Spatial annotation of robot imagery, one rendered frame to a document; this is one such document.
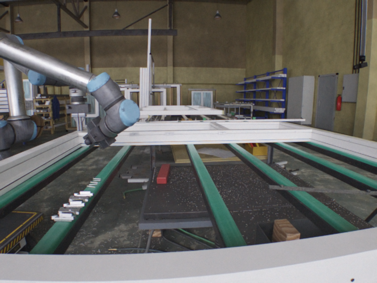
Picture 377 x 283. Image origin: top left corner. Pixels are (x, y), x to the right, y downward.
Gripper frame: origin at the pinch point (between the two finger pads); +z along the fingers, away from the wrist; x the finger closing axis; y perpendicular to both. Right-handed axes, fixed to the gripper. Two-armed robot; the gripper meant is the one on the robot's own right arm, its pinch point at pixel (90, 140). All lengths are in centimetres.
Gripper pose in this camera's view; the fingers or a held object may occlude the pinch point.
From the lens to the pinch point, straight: 110.2
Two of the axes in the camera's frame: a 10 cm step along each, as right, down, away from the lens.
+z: -7.4, 3.2, 6.0
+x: -5.3, -8.2, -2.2
